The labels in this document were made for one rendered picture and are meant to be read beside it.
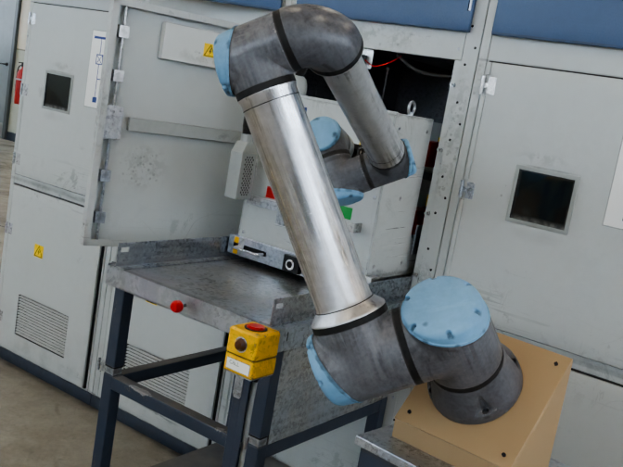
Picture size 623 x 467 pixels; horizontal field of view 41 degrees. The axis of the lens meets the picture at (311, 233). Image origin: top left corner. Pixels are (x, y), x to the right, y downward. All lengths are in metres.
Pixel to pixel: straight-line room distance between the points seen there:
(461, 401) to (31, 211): 2.51
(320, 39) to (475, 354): 0.63
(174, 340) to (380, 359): 1.72
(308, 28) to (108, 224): 1.31
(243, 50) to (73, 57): 2.10
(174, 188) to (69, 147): 0.93
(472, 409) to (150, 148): 1.42
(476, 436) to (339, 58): 0.76
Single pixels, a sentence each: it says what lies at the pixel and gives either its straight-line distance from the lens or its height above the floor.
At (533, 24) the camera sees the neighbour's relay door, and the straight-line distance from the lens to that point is 2.41.
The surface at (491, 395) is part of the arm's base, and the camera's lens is 1.65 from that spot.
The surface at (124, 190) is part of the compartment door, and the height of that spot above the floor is 1.01.
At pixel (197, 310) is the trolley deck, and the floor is 0.82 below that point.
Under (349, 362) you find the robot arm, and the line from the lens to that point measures 1.54.
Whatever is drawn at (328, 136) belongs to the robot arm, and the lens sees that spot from 2.03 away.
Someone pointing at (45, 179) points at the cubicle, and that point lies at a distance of 3.68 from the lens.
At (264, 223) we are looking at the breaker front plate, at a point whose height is 0.99.
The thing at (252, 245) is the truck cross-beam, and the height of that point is 0.91.
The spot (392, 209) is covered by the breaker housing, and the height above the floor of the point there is 1.12.
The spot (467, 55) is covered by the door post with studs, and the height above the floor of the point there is 1.59.
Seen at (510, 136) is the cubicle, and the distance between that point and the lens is 2.39.
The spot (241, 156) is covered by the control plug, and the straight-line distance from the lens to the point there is 2.50.
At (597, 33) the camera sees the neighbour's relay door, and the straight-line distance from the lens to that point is 2.35.
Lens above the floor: 1.41
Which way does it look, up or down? 10 degrees down
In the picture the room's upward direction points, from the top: 10 degrees clockwise
